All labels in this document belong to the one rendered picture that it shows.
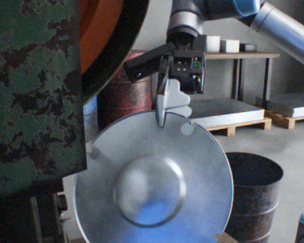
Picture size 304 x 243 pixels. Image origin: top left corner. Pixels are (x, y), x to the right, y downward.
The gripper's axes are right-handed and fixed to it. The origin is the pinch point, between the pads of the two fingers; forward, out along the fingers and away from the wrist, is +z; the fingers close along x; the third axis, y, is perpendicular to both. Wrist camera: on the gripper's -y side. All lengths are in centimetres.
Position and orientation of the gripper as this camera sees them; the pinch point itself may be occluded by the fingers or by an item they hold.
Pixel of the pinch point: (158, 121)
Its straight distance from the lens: 58.3
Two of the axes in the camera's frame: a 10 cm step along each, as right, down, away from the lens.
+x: 1.8, 4.6, 8.7
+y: 9.7, 0.7, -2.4
